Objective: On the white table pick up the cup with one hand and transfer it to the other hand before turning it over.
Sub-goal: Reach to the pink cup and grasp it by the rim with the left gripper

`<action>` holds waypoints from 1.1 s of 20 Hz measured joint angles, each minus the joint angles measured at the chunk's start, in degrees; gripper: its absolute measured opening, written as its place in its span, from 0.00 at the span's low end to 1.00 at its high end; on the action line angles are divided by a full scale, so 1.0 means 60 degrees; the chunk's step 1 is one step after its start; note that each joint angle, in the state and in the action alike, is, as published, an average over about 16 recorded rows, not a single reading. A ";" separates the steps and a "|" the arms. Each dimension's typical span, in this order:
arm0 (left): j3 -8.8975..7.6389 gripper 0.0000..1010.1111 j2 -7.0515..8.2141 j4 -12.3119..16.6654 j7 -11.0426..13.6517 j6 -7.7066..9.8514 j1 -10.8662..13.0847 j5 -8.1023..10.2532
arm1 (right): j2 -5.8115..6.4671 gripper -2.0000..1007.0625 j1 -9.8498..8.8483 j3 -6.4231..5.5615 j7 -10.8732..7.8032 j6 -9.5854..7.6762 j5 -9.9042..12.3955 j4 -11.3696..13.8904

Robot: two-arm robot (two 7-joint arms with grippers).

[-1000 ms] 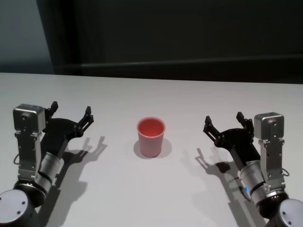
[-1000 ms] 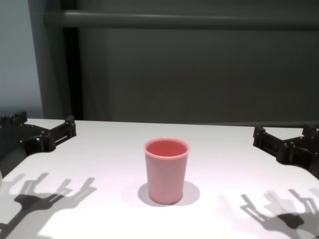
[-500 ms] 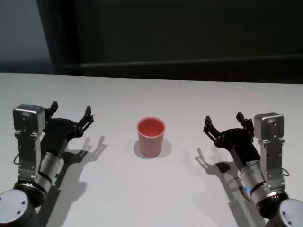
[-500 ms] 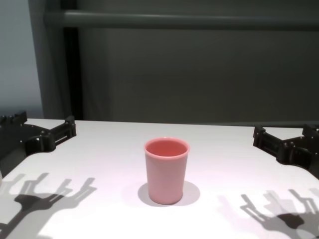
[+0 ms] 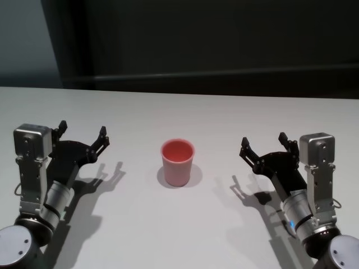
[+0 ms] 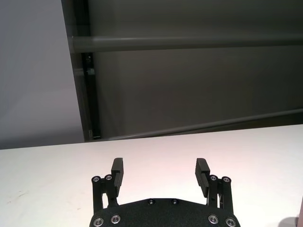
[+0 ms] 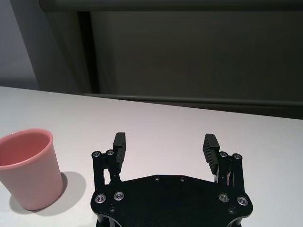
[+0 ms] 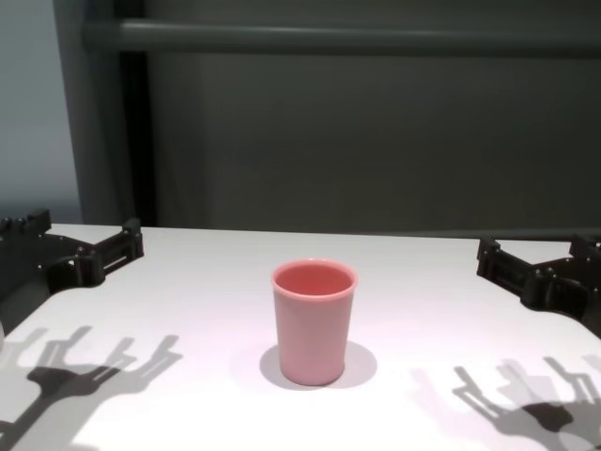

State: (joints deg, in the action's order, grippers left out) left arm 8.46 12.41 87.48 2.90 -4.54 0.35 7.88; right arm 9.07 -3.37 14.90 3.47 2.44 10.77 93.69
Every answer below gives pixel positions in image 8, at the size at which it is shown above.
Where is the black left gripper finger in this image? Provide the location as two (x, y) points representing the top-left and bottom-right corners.
(0, 208), (52, 243)
(72, 217), (145, 287)

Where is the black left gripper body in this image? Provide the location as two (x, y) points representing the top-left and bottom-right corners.
(0, 232), (80, 304)

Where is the thick grey horizontal rail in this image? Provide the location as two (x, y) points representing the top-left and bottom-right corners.
(84, 17), (601, 52)

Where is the pink plastic cup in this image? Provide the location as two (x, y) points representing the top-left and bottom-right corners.
(270, 256), (361, 390)

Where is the dark vertical post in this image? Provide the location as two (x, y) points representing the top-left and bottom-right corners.
(119, 49), (159, 229)

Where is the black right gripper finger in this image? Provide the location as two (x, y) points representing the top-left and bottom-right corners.
(476, 236), (558, 309)
(567, 233), (601, 267)

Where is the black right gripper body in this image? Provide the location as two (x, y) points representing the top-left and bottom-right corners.
(551, 256), (601, 339)

